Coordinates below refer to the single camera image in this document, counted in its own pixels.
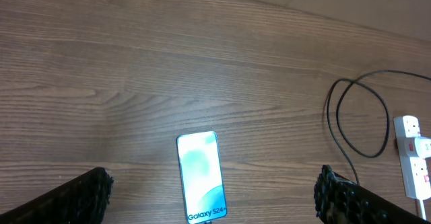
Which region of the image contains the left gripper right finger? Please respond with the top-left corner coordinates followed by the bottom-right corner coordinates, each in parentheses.
top-left (314, 165), bottom-right (430, 224)

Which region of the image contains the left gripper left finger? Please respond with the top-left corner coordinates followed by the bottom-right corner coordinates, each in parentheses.
top-left (1, 167), bottom-right (114, 224)

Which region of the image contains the blue Samsung Galaxy smartphone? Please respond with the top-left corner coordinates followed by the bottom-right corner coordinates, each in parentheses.
top-left (176, 131), bottom-right (228, 224)

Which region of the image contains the black USB charging cable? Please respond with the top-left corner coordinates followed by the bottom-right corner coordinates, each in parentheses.
top-left (325, 69), bottom-right (431, 186)

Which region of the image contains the white charger plug adapter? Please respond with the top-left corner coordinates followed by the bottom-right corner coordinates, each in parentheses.
top-left (413, 137), bottom-right (431, 159)

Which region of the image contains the white power strip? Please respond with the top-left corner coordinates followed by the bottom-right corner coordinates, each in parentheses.
top-left (393, 115), bottom-right (430, 200)

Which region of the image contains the white power strip cord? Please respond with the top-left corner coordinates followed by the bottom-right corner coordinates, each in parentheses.
top-left (417, 198), bottom-right (427, 221)

